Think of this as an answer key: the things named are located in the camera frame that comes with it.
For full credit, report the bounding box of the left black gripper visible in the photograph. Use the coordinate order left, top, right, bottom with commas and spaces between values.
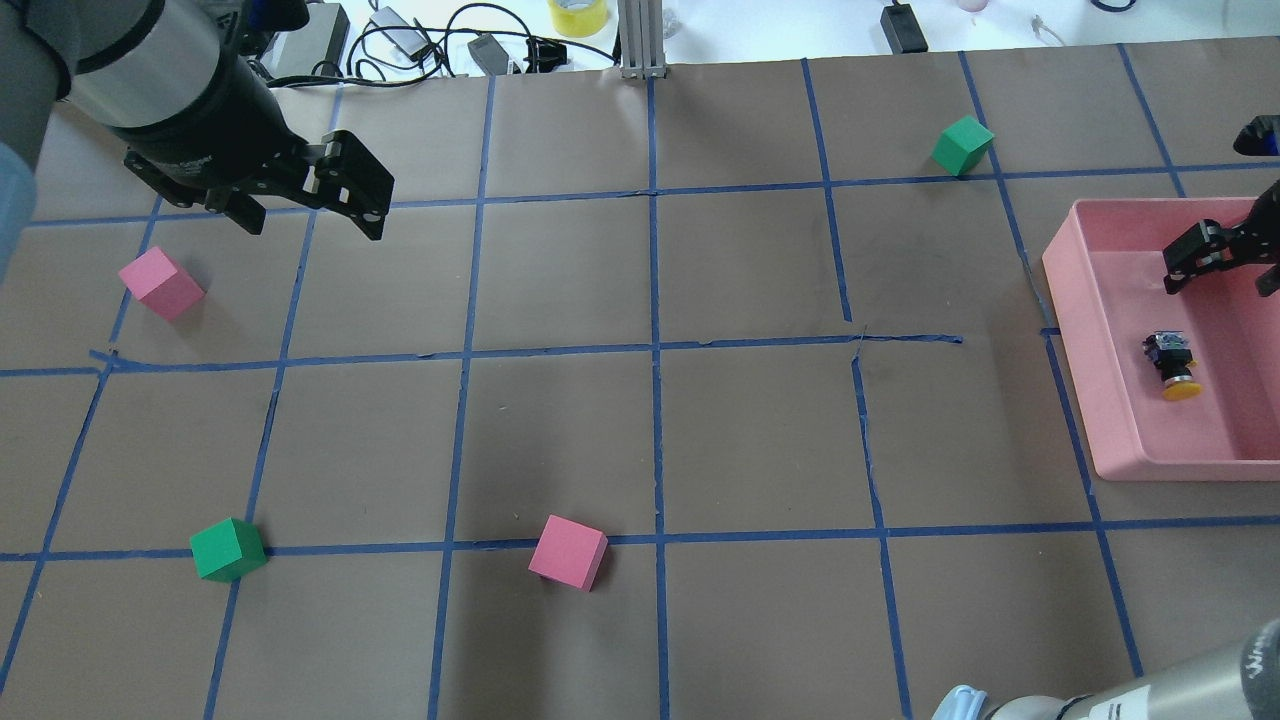
100, 50, 396, 242

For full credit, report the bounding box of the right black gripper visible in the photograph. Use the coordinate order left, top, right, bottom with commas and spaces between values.
1162, 114, 1280, 299

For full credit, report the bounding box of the yellow push button switch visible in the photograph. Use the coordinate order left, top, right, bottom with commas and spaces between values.
1142, 331, 1203, 402

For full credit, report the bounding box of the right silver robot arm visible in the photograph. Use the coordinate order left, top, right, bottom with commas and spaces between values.
931, 179, 1277, 719

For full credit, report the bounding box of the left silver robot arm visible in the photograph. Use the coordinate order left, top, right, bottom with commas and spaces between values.
1, 1, 394, 263

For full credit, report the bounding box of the pink plastic tray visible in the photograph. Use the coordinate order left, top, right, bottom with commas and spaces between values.
1042, 197, 1279, 482

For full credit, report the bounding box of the pink cube far side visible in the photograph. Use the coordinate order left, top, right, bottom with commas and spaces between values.
118, 247, 206, 322

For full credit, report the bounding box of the pink cube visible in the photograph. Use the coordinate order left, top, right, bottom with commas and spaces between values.
527, 514, 608, 592
118, 247, 206, 322

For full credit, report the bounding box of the green cube near tray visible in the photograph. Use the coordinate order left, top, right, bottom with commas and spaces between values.
931, 115, 995, 177

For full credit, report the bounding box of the yellow tape roll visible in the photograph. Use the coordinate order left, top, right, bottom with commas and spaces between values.
547, 0, 609, 38

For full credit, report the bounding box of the green cube near base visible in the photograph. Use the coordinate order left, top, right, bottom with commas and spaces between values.
189, 518, 268, 583

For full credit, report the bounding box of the black power adapter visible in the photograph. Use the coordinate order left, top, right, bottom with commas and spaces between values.
879, 1, 929, 55

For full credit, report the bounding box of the pink cube centre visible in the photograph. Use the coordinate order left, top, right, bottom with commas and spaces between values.
527, 514, 608, 592

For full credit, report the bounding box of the aluminium profile post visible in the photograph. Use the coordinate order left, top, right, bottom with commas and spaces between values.
617, 0, 668, 79

